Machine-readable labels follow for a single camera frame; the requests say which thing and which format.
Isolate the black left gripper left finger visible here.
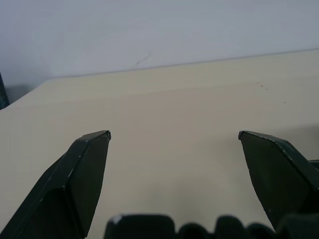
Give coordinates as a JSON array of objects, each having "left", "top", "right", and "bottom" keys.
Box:
[{"left": 0, "top": 130, "right": 112, "bottom": 239}]

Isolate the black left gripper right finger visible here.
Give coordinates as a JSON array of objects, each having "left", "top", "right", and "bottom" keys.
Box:
[{"left": 238, "top": 130, "right": 319, "bottom": 234}]

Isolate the dark metal frame post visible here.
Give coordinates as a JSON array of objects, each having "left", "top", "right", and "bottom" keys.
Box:
[{"left": 0, "top": 72, "right": 10, "bottom": 111}]

